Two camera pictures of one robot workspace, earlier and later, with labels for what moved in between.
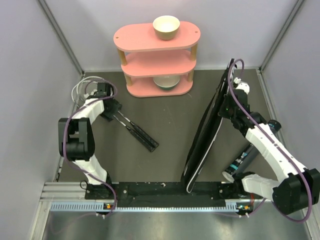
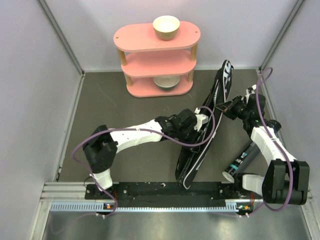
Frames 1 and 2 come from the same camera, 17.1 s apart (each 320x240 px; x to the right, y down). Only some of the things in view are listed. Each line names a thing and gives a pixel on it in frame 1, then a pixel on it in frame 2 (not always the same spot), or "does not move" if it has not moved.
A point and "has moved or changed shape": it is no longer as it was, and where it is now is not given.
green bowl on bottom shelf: (166, 83) does not move
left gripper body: (115, 106) -> (190, 136)
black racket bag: (206, 131) has moved or changed shape
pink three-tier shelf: (144, 56) does not move
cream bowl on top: (166, 27) does not move
